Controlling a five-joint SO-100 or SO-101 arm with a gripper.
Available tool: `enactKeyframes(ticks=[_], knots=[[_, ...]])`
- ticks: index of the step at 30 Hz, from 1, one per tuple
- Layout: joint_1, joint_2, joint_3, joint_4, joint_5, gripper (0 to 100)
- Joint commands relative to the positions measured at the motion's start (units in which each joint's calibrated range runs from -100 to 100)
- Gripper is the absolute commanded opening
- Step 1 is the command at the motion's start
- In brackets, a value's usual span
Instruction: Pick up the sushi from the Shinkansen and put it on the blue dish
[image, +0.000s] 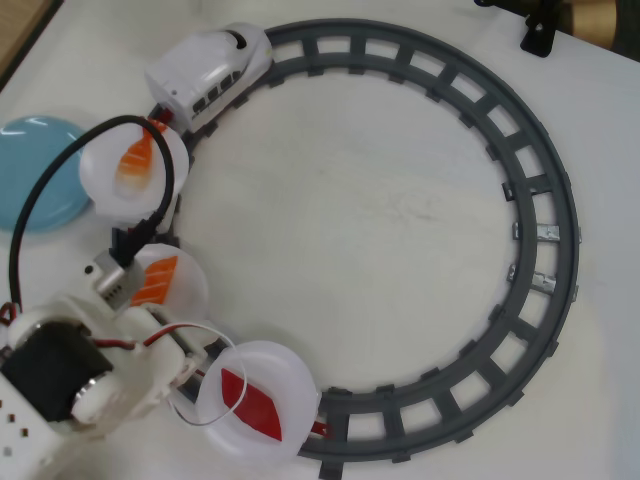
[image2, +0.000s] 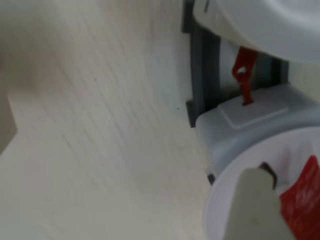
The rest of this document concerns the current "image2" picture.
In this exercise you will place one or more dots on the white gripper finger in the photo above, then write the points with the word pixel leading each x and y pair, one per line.
pixel 252 210

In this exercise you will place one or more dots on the red tuna toy sushi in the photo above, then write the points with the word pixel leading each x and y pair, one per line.
pixel 302 207

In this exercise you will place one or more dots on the white round plastic plate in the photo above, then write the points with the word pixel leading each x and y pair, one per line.
pixel 275 30
pixel 220 200

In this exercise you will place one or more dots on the white toy train wagon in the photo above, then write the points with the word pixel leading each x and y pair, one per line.
pixel 210 20
pixel 225 135

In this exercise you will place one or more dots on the gray circular toy track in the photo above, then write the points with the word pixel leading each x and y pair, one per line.
pixel 200 75

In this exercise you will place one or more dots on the red train coupler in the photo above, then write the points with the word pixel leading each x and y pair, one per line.
pixel 245 65

